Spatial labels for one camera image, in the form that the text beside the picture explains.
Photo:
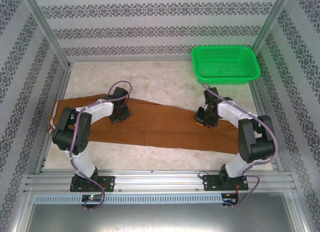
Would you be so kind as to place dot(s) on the brown cloth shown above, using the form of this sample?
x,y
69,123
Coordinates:
x,y
162,127

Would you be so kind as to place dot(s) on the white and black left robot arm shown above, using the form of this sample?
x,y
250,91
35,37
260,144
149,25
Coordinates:
x,y
100,109

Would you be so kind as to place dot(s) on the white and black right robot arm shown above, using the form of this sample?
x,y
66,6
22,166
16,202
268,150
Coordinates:
x,y
230,112

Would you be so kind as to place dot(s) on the green plastic basket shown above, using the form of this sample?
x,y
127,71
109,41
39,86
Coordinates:
x,y
220,67

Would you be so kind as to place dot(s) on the grey metal shelf panel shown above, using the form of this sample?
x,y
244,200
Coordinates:
x,y
160,217

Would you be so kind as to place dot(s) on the aluminium table side rail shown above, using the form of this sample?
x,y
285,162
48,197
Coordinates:
x,y
256,94
64,79

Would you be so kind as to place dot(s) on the thin aluminium wall rail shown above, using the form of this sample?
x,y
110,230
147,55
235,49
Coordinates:
x,y
125,60

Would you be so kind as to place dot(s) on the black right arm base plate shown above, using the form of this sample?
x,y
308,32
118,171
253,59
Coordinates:
x,y
210,183

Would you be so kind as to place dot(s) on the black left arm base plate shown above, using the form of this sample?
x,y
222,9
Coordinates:
x,y
107,183

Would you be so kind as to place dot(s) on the aluminium frame post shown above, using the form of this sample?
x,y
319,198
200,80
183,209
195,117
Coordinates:
x,y
50,32
270,20

